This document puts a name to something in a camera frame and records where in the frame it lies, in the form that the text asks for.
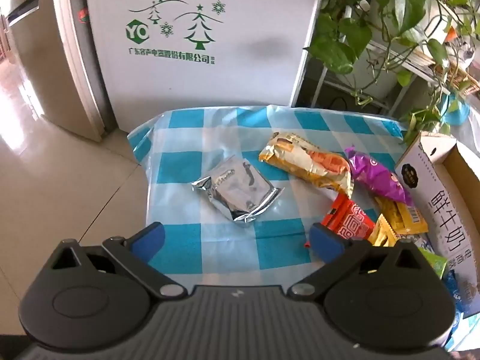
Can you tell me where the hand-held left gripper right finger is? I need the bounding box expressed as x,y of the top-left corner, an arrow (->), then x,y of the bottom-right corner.
288,222 -> 428,302

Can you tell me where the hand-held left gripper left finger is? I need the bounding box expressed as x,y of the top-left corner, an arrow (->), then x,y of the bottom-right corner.
50,222 -> 189,301

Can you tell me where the red snack packet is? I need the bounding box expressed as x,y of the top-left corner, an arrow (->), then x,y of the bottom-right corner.
304,193 -> 376,248

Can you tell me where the yellow zigzag-edge snack packet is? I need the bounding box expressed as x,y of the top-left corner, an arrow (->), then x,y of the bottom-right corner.
367,214 -> 404,248

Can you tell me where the yellow barcode snack packet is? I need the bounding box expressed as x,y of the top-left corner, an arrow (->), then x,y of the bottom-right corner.
375,195 -> 429,235

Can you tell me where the purple snack packet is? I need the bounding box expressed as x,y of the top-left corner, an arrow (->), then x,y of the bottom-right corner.
344,146 -> 415,207

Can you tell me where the yellow orange snack packet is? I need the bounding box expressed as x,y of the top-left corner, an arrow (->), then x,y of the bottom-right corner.
259,132 -> 355,199

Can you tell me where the silver foil snack packet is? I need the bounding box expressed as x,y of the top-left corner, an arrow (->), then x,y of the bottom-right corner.
191,156 -> 283,225

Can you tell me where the cardboard box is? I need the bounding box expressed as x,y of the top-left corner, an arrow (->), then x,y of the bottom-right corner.
394,132 -> 480,319

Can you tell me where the light blue snack packet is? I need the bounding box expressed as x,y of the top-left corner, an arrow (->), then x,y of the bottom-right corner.
442,268 -> 480,351

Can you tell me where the blue white checkered tablecloth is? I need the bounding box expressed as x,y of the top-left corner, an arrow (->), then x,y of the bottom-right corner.
127,104 -> 456,289

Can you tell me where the green snack packet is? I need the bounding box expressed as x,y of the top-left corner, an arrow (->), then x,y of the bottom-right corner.
424,249 -> 449,280

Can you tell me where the blue plastic bag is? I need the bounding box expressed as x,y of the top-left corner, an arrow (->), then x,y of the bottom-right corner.
439,94 -> 471,126

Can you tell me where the white refrigerator with green print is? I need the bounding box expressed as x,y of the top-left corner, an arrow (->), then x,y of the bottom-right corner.
5,0 -> 329,143

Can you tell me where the white metal plant rack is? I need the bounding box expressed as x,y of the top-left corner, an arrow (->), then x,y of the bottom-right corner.
292,41 -> 451,121

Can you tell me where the wicker basket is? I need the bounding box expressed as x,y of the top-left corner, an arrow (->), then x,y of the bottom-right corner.
448,58 -> 480,96

